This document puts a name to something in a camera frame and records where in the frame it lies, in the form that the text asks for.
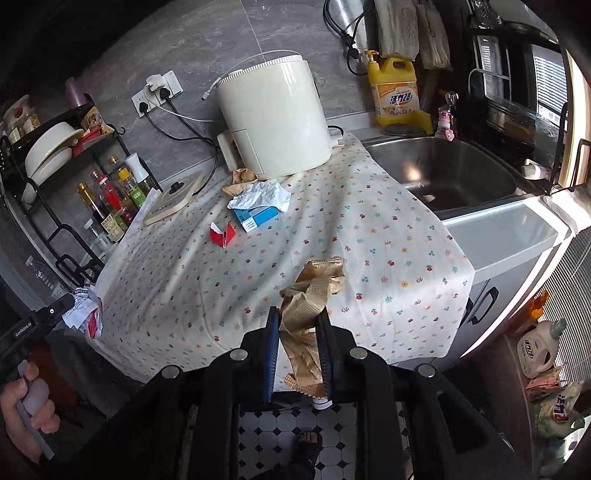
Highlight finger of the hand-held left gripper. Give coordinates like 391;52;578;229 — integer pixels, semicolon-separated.
38;294;76;325

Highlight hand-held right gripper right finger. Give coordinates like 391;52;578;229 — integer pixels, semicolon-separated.
318;312;528;480

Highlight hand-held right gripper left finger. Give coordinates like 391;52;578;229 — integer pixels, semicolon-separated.
92;307;281;480

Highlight white receipt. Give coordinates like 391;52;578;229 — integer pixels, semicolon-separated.
61;285;105;339

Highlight brown honeycomb wrapping paper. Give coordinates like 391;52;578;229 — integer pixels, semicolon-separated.
278;257;347;398

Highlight red carton piece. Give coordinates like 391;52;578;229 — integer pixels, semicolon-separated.
209;222;236;249

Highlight blue and white box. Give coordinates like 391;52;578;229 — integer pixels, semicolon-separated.
231;205;281;234

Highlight white paper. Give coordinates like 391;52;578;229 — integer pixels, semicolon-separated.
227;181;293;213

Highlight person's left hand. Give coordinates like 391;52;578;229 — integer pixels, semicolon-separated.
0;361;62;463

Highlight black spice rack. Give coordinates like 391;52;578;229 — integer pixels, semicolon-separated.
0;93;163;288

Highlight person's foot in sandal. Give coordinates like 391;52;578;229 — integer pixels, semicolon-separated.
291;429;325;480

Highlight floral tablecloth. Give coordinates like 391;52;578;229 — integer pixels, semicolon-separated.
93;130;476;385

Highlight row of sauce bottles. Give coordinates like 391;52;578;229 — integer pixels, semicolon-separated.
76;152;158;244

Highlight beige board with black knob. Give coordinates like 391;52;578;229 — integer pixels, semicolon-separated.
143;170;206;227

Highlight grey kitchen cabinet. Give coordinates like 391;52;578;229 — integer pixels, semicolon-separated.
397;196;578;370

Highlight white laundry detergent bottle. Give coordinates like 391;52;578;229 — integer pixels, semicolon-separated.
516;318;568;373

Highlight purple cup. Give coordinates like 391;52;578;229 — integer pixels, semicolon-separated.
65;77;89;110

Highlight orange snack packet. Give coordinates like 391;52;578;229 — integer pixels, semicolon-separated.
525;373;560;398

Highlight amber bottle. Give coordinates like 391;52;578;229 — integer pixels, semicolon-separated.
530;291;551;322

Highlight steel sink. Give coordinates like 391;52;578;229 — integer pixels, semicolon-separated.
360;136;530;214

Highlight green and white refill pouch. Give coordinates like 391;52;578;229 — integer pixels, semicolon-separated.
530;382;586;440

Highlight white air fryer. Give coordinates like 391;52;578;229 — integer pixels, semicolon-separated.
201;52;345;182

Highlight small pink bottle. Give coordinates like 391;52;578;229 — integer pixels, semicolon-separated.
436;90;461;140

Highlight yellow dish soap bottle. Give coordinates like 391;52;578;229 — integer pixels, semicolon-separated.
364;49;435;131

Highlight black dish rack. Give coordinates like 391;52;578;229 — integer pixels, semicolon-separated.
465;13;583;191

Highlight wooden cutting board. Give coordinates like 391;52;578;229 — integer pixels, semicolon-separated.
553;44;591;191

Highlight black power cable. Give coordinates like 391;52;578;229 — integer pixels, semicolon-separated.
141;99;220;185

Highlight wall socket panel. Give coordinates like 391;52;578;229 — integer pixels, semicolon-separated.
131;70;184;114

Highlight coiled black cable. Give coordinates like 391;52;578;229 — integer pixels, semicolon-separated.
322;0;371;75

